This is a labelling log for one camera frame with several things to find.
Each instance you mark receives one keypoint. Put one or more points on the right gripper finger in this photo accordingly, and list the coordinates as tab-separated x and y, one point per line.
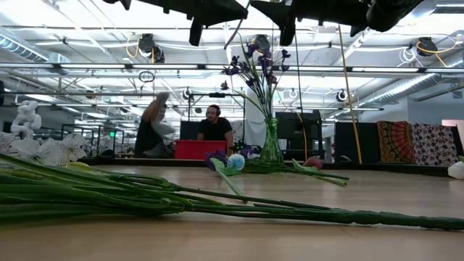
279	3
287	25

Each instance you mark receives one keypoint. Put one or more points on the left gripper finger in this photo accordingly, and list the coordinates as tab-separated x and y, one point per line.
217	18
224	5

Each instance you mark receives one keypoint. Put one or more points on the large purple flower bunch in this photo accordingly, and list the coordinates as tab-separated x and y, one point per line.
266	63

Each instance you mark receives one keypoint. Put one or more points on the small purple flower bunch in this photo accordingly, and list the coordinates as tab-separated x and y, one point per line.
216	156

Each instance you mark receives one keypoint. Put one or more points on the pink red tulip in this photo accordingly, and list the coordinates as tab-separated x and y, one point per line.
314	162

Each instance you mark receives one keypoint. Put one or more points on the white tulip stem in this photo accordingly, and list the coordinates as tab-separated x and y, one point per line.
236	162

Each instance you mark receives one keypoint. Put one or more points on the white flower bunch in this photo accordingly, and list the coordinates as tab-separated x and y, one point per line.
108	188

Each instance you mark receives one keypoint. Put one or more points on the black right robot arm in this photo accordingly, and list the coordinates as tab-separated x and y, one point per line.
388	14

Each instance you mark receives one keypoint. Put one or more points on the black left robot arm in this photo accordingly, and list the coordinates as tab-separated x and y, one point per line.
123	3

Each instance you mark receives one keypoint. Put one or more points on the green glass vase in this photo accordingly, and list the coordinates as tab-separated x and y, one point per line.
271	145

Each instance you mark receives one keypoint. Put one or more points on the person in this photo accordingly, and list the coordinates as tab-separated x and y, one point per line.
146	137
215	130

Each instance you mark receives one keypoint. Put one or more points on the black monitor back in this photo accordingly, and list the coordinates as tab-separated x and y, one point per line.
190	130

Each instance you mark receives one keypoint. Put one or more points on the red plastic bin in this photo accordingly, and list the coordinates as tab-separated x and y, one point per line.
199	149

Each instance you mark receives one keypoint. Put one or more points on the orange mandala tapestry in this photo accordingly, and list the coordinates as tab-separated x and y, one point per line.
395	141

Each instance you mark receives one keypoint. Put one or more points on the purple white patterned cloth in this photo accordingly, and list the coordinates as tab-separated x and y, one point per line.
435	143

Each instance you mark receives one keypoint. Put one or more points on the black metal gantry frame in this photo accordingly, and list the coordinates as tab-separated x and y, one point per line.
217	95

